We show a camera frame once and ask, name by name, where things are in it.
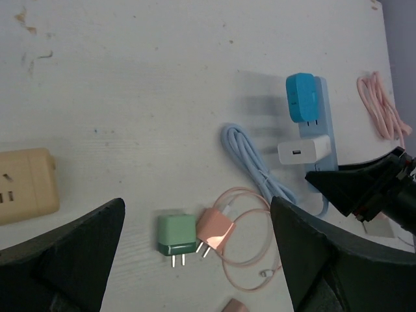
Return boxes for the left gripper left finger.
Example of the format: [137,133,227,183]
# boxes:
[1,198,125,311]

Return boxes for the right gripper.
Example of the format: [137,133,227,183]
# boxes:
[305,148,415,234]

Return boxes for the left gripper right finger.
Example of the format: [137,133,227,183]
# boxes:
[270,197,415,311]

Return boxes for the light blue power strip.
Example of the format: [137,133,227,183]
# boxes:
[220,76,339,218]

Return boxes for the white charger plug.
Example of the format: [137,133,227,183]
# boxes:
[278,135,332,165]

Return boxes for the beige cube socket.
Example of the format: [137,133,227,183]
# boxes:
[1,148,60,226]

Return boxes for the blue square charger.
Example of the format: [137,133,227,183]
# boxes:
[285,73,319,125]

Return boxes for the green plug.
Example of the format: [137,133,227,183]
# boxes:
[157,214,197,268]

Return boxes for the pink charger plug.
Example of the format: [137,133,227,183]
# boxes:
[196,207,236,257]

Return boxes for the brown plug adapter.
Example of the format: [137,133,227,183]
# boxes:
[222,298,249,312]

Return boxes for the thin pink charger cable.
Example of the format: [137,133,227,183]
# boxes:
[214,187,283,292]

